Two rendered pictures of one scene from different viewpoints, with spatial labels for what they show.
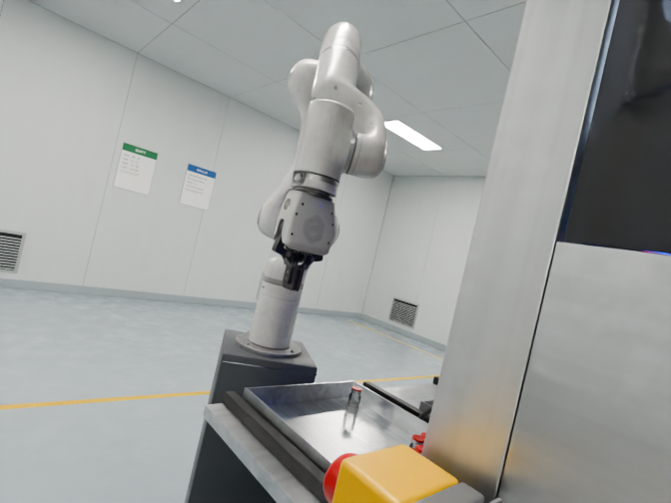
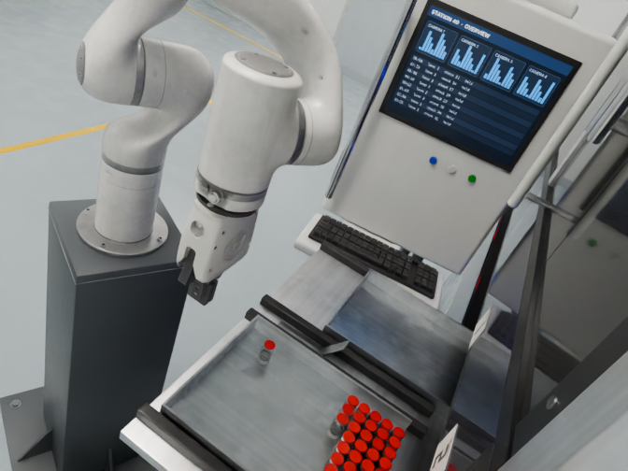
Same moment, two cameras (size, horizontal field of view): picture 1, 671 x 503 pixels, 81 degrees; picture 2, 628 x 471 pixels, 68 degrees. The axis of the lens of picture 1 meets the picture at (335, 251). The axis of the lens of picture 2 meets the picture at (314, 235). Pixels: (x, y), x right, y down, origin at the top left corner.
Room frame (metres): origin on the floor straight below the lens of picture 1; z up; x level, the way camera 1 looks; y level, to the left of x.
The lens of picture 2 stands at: (0.25, 0.22, 1.56)
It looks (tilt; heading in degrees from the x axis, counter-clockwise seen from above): 33 degrees down; 327
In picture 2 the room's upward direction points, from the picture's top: 23 degrees clockwise
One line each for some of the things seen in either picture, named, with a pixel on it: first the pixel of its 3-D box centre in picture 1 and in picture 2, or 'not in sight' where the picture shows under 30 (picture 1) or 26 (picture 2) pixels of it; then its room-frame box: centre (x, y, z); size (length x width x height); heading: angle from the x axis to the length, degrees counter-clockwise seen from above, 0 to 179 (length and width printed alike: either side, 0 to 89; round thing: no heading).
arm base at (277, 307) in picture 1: (275, 314); (128, 195); (1.13, 0.13, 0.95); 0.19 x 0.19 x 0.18
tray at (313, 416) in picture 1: (367, 438); (294, 419); (0.61, -0.12, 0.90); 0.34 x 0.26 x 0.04; 41
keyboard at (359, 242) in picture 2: not in sight; (376, 253); (1.14, -0.58, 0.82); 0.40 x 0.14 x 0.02; 51
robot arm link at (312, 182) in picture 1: (313, 186); (230, 185); (0.70, 0.07, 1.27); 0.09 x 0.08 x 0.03; 131
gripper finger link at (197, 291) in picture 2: (287, 269); (196, 286); (0.69, 0.08, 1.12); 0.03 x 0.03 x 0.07; 41
